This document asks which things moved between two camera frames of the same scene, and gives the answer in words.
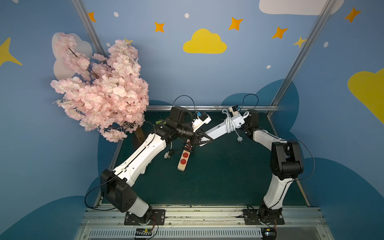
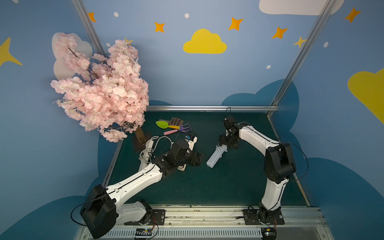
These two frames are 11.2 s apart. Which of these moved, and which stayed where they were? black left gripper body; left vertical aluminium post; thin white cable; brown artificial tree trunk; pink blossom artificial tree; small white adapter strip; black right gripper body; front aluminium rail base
Moved: thin white cable; black left gripper body; black right gripper body; small white adapter strip
Stayed: left vertical aluminium post; brown artificial tree trunk; front aluminium rail base; pink blossom artificial tree
